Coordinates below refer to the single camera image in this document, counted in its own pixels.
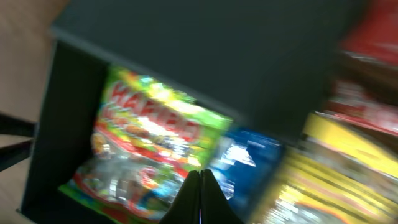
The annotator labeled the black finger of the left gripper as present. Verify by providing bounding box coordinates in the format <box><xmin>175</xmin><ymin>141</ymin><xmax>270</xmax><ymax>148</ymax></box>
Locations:
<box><xmin>1</xmin><ymin>113</ymin><xmax>35</xmax><ymax>171</ymax></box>

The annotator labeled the red Maltesers candy bag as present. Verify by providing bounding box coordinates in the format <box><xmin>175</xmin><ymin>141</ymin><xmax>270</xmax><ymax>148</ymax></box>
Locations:
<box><xmin>325</xmin><ymin>0</ymin><xmax>397</xmax><ymax>136</ymax></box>

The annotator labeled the blue Oreo cookie pack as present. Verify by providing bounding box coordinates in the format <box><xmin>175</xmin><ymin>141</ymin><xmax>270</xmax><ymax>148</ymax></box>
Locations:
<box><xmin>208</xmin><ymin>128</ymin><xmax>284</xmax><ymax>222</ymax></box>

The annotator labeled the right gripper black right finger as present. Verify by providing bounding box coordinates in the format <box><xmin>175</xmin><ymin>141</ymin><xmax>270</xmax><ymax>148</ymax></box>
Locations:
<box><xmin>200</xmin><ymin>169</ymin><xmax>243</xmax><ymax>224</ymax></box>

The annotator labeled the yellow candy bag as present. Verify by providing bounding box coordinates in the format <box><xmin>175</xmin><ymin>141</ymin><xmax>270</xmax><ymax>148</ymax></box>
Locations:
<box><xmin>248</xmin><ymin>114</ymin><xmax>397</xmax><ymax>224</ymax></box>

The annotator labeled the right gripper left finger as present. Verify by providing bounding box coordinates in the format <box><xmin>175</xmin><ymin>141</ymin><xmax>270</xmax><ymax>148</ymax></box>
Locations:
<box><xmin>159</xmin><ymin>170</ymin><xmax>200</xmax><ymax>224</ymax></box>

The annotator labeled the green Haribo worms bag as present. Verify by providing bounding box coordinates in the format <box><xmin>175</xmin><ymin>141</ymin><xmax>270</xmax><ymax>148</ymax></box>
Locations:
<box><xmin>60</xmin><ymin>65</ymin><xmax>232</xmax><ymax>223</ymax></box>

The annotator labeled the black cardboard box with lid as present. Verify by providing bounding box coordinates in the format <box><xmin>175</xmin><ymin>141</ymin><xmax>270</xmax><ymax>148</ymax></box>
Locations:
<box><xmin>18</xmin><ymin>0</ymin><xmax>371</xmax><ymax>224</ymax></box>

